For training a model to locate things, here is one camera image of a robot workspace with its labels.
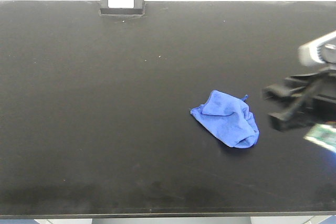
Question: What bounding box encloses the green circuit board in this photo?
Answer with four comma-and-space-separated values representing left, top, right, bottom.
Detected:
303, 121, 335, 153

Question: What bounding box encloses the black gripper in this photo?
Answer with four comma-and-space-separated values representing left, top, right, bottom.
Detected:
262, 67, 335, 132

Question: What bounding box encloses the blue microfiber cloth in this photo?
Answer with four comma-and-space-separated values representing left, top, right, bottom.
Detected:
190, 90, 259, 149

